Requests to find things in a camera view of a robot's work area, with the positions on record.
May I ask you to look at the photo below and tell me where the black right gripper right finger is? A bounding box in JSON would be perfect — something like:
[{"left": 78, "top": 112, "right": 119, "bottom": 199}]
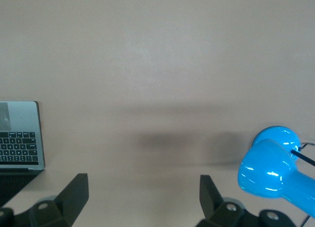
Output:
[{"left": 195, "top": 174, "right": 296, "bottom": 227}]

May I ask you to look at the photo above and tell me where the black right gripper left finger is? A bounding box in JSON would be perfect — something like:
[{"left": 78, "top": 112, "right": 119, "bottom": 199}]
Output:
[{"left": 0, "top": 173, "right": 90, "bottom": 227}]

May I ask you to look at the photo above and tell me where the silver grey laptop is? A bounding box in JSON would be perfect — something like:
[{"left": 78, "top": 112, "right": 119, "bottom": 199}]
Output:
[{"left": 0, "top": 100, "right": 46, "bottom": 209}]

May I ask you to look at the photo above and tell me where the blue desk lamp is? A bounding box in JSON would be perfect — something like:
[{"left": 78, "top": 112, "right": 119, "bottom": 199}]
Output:
[{"left": 237, "top": 125, "right": 315, "bottom": 219}]

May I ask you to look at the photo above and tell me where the black lamp power cable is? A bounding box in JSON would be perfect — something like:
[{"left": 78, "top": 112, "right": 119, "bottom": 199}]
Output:
[{"left": 290, "top": 142, "right": 315, "bottom": 227}]

